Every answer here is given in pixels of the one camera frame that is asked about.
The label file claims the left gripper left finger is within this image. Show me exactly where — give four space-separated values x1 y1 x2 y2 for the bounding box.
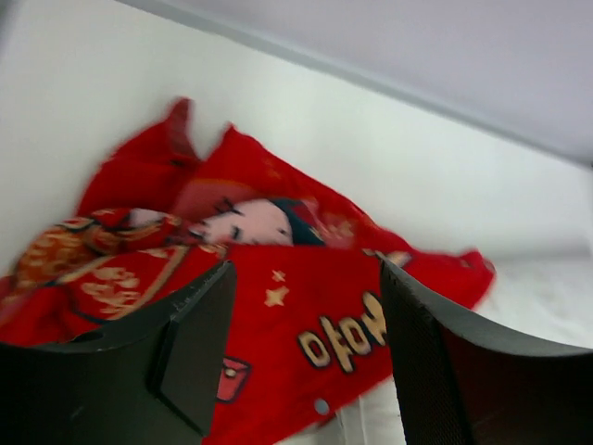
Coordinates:
1 261 236 444

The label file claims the white pillow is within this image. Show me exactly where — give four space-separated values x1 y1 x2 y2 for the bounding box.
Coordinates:
323 249 593 445

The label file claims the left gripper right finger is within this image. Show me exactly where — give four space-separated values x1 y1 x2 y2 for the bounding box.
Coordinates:
380 258 592 444

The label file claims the red printed pillowcase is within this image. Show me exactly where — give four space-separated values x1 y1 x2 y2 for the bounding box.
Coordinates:
1 99 495 444

